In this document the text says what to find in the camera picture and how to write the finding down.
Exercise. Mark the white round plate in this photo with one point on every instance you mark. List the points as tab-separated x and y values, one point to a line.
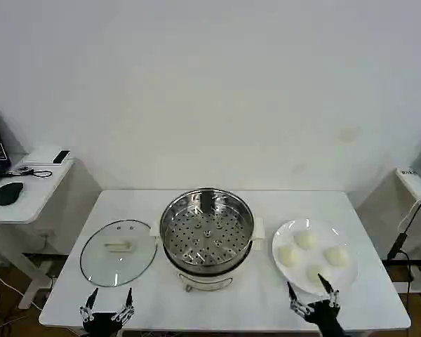
344	277

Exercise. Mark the small black-and-white device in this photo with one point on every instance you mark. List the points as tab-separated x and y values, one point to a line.
61	156

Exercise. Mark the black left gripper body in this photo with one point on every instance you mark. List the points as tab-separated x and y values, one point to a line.
101	323

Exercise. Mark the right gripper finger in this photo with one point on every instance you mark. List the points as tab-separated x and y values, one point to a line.
292	292
326	283

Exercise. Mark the white side desk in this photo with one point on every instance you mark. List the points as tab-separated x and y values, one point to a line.
31	196

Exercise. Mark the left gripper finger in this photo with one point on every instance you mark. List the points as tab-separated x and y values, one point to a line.
128	299
90	301

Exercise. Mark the black computer mouse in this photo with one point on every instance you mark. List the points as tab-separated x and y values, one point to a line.
9	193

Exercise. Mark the white steamed bun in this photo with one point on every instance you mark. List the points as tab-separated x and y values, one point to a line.
335	255
315	271
305	239
289	255

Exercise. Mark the white desk with label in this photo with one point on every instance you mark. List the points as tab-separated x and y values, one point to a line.
419	186

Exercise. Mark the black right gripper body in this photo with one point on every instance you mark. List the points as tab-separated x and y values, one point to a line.
324	317

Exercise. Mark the perforated steel steamer basket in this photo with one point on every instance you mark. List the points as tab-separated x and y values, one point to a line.
207	228

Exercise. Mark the white flat box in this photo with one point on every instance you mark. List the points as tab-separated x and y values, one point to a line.
42	155

